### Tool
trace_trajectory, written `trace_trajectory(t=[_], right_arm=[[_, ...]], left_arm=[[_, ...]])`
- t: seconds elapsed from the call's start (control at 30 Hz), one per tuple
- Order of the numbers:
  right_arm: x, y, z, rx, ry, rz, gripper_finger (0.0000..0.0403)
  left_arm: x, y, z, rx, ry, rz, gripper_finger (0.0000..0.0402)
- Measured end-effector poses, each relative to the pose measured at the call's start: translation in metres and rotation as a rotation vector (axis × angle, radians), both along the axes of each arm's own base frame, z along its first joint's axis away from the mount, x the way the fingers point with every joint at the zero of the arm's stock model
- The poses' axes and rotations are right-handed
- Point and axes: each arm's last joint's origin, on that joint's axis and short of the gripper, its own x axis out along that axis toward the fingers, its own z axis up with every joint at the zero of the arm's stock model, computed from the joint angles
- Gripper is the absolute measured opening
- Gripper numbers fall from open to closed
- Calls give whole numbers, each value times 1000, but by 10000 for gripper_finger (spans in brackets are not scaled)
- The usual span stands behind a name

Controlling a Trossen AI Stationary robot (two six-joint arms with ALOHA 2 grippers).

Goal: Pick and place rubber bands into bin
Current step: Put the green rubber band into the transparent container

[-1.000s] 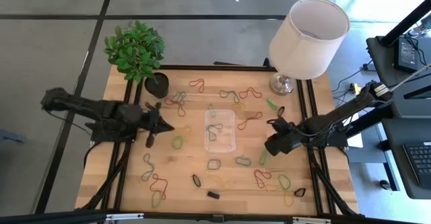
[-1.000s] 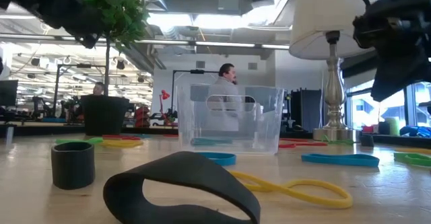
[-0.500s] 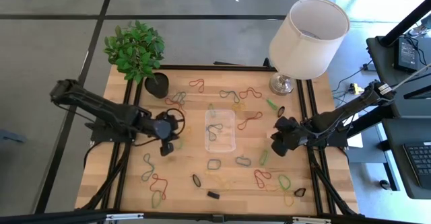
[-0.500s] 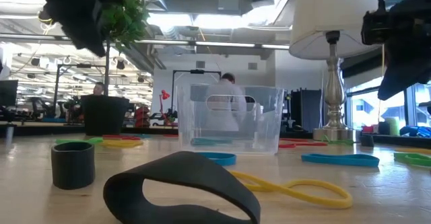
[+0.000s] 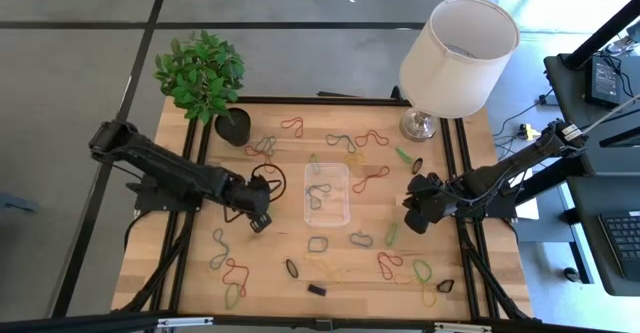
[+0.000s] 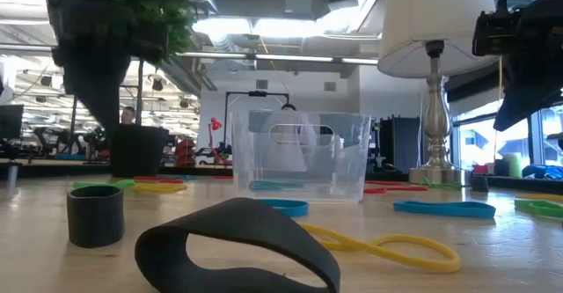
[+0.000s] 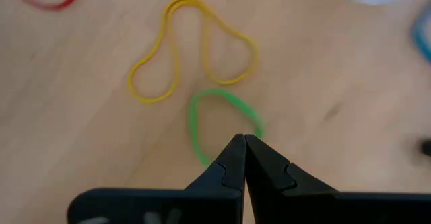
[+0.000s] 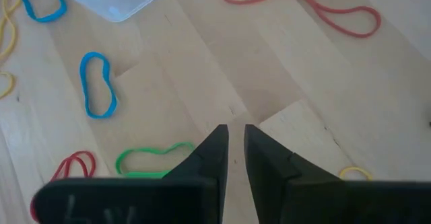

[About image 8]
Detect long red rubber band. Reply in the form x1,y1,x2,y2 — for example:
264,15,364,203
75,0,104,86
219,0,383,39

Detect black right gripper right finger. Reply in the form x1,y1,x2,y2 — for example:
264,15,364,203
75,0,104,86
244,124,431,224

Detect small yellow rubber band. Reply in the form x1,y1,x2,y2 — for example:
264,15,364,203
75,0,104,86
339,165,374,182

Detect long yellow rubber band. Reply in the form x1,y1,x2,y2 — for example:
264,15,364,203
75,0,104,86
0,0,23,62

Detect green rubber band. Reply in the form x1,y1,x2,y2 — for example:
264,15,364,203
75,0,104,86
115,141,196,179

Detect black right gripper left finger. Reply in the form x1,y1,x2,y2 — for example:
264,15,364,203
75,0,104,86
30,124,230,224

